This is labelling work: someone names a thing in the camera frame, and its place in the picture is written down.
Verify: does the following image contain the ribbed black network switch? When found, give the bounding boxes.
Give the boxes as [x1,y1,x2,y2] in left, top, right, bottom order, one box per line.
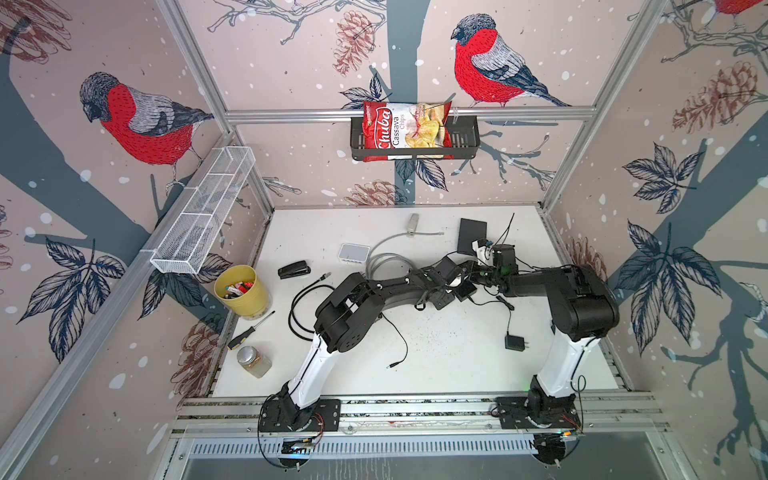
[452,280,477,302]

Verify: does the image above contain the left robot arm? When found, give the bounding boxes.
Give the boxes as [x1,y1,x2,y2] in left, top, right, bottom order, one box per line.
[270,256,469,430]

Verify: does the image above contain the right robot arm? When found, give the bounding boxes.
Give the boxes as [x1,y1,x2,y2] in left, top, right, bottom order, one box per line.
[471,241,619,427]

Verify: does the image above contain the grey USB adapter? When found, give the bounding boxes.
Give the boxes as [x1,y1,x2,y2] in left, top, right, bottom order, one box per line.
[406,213,419,237]

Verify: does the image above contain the right black power adapter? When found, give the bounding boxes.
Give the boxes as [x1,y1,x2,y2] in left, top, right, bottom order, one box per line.
[493,295,527,352]

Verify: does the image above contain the black stapler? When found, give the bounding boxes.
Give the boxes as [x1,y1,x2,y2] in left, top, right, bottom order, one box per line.
[278,260,311,280]

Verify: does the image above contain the red chips bag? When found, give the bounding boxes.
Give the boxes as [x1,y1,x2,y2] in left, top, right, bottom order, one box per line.
[362,101,452,150]

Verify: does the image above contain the yellow cup with markers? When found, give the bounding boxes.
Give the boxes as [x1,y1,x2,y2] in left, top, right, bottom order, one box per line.
[214,265,271,318]

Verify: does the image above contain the glass jar with lid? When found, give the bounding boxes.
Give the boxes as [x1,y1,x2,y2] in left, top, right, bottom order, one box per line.
[236,345,272,378]

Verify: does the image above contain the grey coiled ethernet cable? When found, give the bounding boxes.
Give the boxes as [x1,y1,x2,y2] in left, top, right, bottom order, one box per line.
[365,230,446,280]

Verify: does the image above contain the white small network switch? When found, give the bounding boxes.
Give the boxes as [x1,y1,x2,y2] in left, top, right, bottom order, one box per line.
[338,243,371,264]

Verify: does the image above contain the black wire wall basket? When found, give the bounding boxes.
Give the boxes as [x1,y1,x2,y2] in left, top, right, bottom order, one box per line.
[350,116,480,161]

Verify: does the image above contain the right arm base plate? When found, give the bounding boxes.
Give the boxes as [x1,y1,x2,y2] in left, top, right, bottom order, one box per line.
[495,391,582,430]

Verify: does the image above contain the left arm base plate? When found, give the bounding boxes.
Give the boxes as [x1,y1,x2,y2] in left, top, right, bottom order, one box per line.
[258,393,341,433]

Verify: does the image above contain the black handled screwdriver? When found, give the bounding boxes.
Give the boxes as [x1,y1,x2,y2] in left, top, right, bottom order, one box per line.
[227,310,276,350]

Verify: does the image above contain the white mesh wall shelf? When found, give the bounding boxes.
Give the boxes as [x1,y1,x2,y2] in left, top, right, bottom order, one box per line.
[150,146,255,275]

